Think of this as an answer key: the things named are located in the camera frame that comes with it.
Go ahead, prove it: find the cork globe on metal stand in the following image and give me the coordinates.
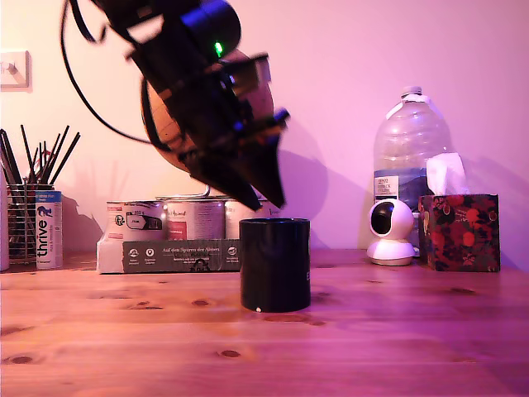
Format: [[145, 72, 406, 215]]
[[140, 48, 276, 202]]

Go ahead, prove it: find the floral tissue box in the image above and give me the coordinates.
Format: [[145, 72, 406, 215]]
[[417, 192, 502, 273]]

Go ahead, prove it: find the tin can with flag print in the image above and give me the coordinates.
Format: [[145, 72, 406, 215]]
[[224, 198, 283, 241]]

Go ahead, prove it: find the black coffee mug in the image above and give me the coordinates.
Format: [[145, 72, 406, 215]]
[[239, 217, 312, 313]]

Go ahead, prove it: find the thick black stick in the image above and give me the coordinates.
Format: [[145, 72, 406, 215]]
[[0, 128, 22, 186]]

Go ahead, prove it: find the long black looping cable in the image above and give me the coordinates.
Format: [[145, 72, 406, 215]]
[[59, 0, 171, 152]]

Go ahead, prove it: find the white tissue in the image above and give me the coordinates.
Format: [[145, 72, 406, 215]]
[[425, 151, 471, 196]]

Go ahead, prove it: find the tin can with dark label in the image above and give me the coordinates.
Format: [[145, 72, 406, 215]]
[[106, 200, 165, 242]]

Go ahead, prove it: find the thin black stick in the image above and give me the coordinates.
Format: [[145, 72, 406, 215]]
[[20, 124, 36, 184], [48, 132, 81, 186], [37, 133, 61, 184], [40, 125, 70, 184]]

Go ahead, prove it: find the tin can with red label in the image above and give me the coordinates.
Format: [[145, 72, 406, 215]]
[[164, 198, 226, 242]]

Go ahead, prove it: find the large clear water bottle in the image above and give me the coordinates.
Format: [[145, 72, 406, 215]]
[[373, 85, 453, 250]]

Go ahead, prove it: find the small white round camera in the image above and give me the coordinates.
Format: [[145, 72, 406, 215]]
[[366, 199, 417, 266]]

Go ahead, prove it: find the cardboard can tray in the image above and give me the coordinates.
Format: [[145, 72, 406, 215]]
[[96, 237, 243, 275]]

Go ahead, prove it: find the short black looping cable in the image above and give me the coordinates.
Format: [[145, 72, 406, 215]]
[[69, 0, 107, 44]]

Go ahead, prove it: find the white wall switch plate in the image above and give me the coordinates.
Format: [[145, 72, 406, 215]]
[[0, 50, 31, 93]]

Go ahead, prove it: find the wire basket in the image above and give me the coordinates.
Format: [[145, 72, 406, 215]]
[[5, 180, 39, 265]]

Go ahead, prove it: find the white thrive tube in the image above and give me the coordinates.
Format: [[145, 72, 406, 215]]
[[35, 189, 64, 270]]

